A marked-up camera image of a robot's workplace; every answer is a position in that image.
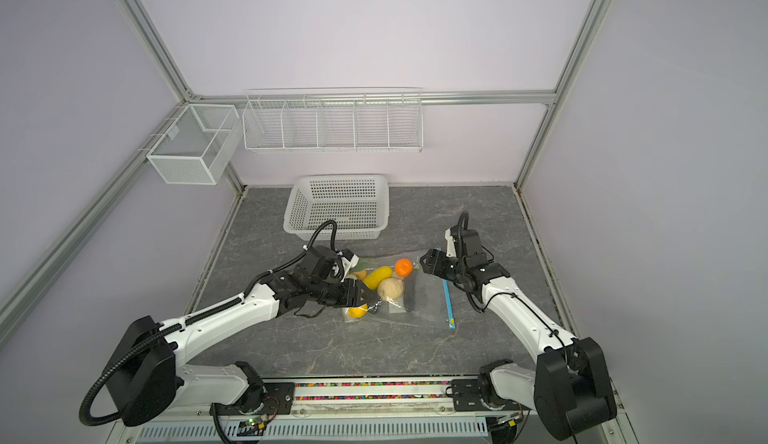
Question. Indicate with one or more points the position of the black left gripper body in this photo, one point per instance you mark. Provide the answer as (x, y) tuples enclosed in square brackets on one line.
[(335, 293)]

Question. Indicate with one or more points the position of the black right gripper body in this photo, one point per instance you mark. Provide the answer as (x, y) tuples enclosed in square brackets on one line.
[(447, 267)]

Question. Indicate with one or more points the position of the yellow red toy peach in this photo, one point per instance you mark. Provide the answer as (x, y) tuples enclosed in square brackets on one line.
[(360, 274)]

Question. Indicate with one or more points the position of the yellow toy lemon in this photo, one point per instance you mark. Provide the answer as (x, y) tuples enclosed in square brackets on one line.
[(357, 312)]

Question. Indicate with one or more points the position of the orange toy fruit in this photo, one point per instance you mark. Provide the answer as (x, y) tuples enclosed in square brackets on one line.
[(403, 268)]

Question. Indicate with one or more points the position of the clear zip top bag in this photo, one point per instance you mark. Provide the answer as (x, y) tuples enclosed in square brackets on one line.
[(425, 303)]

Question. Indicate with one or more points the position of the beige toy garlic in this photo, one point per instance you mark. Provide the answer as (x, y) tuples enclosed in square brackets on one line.
[(391, 289)]

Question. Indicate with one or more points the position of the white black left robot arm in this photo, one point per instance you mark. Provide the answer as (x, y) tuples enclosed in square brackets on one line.
[(151, 369)]

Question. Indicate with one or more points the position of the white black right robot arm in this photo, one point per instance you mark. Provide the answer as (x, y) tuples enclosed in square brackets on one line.
[(569, 388)]

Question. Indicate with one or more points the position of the white perforated plastic basket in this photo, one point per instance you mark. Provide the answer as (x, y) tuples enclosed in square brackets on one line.
[(359, 204)]

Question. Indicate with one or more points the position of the white vent grille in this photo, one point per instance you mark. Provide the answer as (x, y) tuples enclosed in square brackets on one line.
[(342, 430)]

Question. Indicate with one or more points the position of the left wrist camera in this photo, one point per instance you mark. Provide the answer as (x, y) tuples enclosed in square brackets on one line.
[(323, 263)]

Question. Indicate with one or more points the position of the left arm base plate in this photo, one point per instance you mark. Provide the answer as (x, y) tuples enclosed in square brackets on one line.
[(271, 399)]

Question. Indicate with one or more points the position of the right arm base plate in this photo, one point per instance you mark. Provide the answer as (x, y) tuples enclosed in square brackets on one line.
[(476, 394)]

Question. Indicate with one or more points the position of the aluminium front rail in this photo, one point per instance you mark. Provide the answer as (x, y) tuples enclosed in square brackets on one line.
[(408, 394)]

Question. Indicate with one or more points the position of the white wire wall shelf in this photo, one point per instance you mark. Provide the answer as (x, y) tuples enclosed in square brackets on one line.
[(366, 119)]

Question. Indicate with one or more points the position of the white mesh wall box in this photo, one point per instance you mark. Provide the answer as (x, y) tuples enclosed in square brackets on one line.
[(198, 145)]

